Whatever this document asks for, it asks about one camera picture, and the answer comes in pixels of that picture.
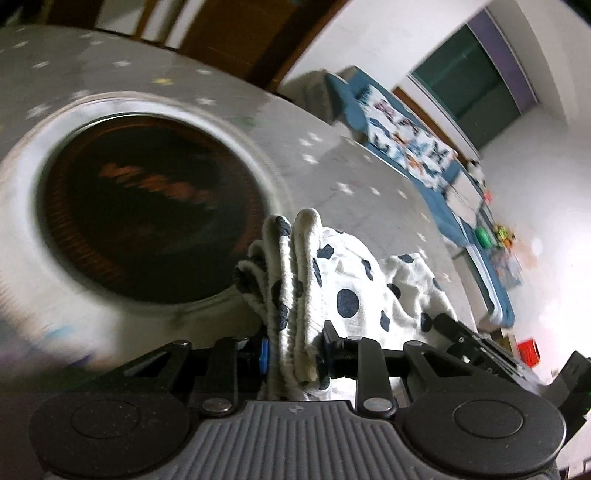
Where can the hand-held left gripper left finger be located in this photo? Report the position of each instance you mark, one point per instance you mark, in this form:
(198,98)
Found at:
(264,355)

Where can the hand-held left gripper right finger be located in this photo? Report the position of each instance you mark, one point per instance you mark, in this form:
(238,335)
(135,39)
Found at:
(328,344)

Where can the white polka dot garment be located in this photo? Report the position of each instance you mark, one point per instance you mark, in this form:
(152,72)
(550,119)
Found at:
(346,286)

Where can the red box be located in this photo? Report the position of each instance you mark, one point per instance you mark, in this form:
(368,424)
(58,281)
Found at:
(528,353)

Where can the green ball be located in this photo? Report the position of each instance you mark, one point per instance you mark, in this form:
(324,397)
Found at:
(485,237)

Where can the colourful toys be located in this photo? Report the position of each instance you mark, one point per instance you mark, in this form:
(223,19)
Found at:
(504,236)

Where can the blue sofa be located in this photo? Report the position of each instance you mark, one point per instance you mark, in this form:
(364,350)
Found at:
(443,217)

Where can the white stuffed toy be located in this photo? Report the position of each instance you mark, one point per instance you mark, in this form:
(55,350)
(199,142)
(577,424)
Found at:
(474,170)

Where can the round black induction cooker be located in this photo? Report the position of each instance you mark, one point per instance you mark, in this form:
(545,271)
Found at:
(138,221)

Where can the printed blanket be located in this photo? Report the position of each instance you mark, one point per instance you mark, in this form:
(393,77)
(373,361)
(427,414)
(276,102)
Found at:
(415,147)

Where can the dark green window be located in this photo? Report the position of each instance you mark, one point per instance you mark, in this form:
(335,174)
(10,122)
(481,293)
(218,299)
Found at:
(475,87)

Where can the purple window valance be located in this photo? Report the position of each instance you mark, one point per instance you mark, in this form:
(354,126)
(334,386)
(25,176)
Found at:
(512,64)

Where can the brown wooden door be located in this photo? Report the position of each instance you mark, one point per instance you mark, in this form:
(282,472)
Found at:
(249,37)

